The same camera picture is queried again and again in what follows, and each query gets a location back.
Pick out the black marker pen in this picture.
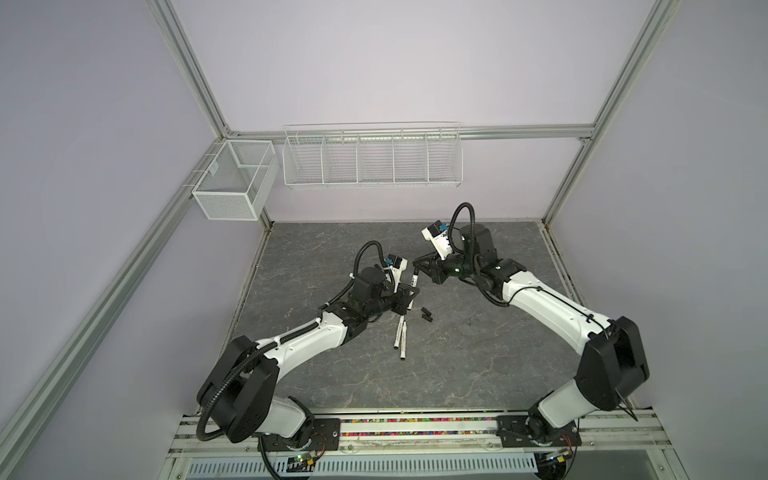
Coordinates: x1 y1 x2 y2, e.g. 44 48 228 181
408 267 419 311
399 321 408 360
393 315 405 349

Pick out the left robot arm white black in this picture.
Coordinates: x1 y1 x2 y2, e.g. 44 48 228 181
195 266 420 448

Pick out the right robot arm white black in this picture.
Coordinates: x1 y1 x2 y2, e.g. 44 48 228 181
414 221 650 446

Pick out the small white mesh basket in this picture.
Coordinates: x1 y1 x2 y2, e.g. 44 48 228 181
192 140 280 221

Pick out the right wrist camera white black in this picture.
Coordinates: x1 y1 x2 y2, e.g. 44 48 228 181
421 220 453 260

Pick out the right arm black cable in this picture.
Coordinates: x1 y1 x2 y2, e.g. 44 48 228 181
446 201 610 334

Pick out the long white wire basket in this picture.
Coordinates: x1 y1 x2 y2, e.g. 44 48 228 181
282 122 464 188

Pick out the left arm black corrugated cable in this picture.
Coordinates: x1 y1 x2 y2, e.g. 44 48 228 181
195 240 388 443

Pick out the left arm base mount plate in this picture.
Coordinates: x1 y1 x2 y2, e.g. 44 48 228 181
261 417 341 453

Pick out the white slotted cable duct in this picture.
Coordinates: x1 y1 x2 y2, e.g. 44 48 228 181
186 452 538 479

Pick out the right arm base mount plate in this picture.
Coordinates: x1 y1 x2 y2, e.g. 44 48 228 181
496 414 582 448

